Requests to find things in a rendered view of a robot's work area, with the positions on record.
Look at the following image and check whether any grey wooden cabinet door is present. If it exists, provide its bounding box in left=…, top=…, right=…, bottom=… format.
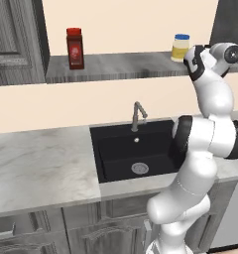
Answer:
left=0, top=0, right=52, bottom=87
left=208, top=0, right=238, bottom=67

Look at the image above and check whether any grey metal tap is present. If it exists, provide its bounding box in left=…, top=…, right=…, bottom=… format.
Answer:
left=130, top=101, right=149, bottom=133

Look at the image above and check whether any grey wooden drawer front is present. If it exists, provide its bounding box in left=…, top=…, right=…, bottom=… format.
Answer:
left=0, top=207, right=65, bottom=242

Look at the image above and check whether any grey wooden false drawer panel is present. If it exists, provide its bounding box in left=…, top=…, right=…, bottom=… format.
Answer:
left=100, top=192, right=164, bottom=220

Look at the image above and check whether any silver drawer handle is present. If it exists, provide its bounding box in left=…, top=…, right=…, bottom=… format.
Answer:
left=0, top=222, right=17, bottom=241

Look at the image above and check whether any mayonnaise jar with blue lid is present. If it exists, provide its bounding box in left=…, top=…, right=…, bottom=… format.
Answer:
left=171, top=33, right=191, bottom=64

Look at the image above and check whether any black sink basin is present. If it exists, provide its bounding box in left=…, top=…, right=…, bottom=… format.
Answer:
left=89, top=118, right=188, bottom=185

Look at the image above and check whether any grey wooden cupboard door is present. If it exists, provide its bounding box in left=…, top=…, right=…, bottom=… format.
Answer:
left=185, top=181, right=238, bottom=254
left=0, top=231, right=71, bottom=254
left=62, top=216, right=156, bottom=254

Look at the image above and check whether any silver dishwasher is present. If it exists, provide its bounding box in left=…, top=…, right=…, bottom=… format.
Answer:
left=209, top=179, right=238, bottom=254

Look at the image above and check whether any grey wooden cabinet shelf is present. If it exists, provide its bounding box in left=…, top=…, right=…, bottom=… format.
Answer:
left=45, top=51, right=238, bottom=84

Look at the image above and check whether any red paprika jar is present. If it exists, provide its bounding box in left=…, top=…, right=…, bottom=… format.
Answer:
left=65, top=27, right=85, bottom=70

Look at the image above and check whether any silver cupboard door handle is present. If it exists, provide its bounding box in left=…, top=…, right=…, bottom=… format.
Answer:
left=143, top=219, right=153, bottom=250

